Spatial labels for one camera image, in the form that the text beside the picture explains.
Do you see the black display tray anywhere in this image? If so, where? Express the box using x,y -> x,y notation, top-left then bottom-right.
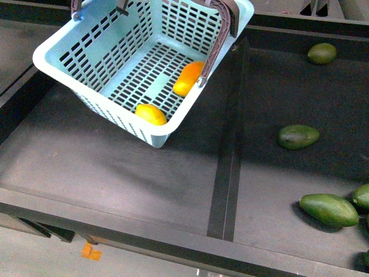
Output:
1,12 -> 368,276

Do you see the yellow lemon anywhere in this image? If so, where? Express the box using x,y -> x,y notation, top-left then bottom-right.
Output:
135,104 -> 167,126

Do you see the yellow mango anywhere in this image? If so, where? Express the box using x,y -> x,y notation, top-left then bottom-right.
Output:
172,61 -> 205,97

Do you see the light blue plastic basket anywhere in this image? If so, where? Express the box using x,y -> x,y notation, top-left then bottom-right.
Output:
33,1 -> 254,148

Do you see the orange floor tape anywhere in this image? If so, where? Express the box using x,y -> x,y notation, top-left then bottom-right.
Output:
81,242 -> 102,261

